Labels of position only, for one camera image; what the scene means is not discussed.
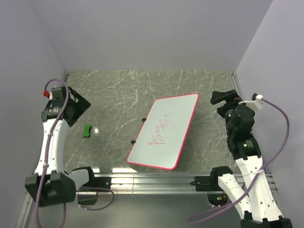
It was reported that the green whiteboard eraser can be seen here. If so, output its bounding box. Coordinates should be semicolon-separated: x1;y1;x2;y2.
83;124;92;138

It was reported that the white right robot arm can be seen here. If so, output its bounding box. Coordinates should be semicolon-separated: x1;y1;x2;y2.
188;90;293;228

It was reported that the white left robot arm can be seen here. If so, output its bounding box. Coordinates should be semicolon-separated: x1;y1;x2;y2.
25;86;111;207

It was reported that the red-framed whiteboard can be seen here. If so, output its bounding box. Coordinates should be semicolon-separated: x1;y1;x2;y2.
126;93;200;171

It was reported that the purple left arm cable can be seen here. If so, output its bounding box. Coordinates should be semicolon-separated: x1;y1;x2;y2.
34;79;115;228

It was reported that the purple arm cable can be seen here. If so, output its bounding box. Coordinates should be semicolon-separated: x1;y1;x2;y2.
187;98;290;225
34;79;115;228

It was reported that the aluminium side rail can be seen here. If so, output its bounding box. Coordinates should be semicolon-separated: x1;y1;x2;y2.
229;71;238;93

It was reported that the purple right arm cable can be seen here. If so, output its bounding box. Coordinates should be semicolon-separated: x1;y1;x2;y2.
187;98;290;225

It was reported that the aluminium mounting rail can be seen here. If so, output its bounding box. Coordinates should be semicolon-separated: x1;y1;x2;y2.
76;172;278;196

